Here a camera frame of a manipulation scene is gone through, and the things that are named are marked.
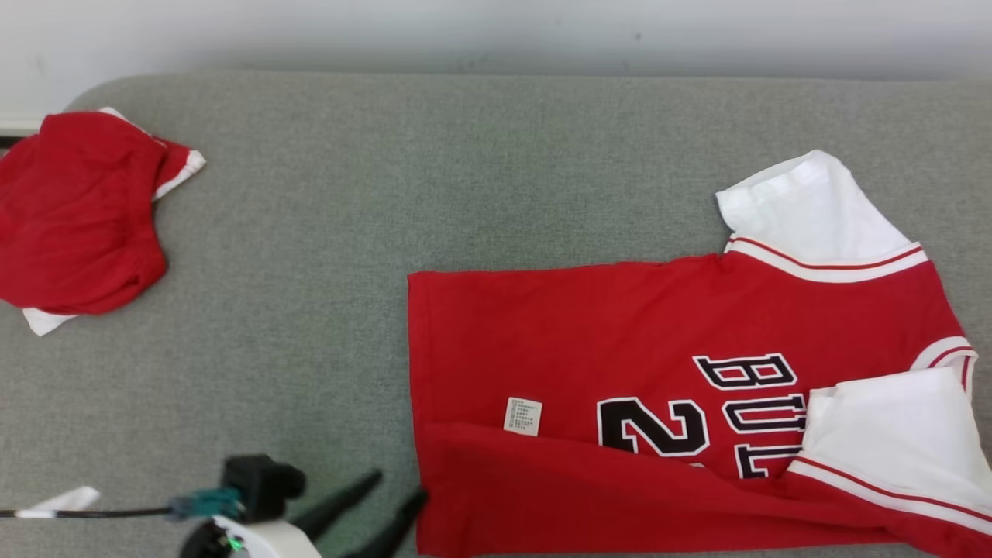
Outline red Bulls basketball jersey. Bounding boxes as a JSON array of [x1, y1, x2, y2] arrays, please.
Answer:
[[407, 150, 992, 558]]

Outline white wall baseboard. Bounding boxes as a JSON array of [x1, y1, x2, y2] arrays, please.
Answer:
[[0, 115, 44, 150]]

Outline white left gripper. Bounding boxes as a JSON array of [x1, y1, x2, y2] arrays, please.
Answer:
[[180, 468, 429, 558]]

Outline grey fabric sofa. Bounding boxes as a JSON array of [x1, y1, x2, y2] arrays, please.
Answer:
[[0, 71, 992, 558]]

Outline red shorts with white stripe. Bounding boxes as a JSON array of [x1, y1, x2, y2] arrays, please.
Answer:
[[0, 107, 207, 337]]

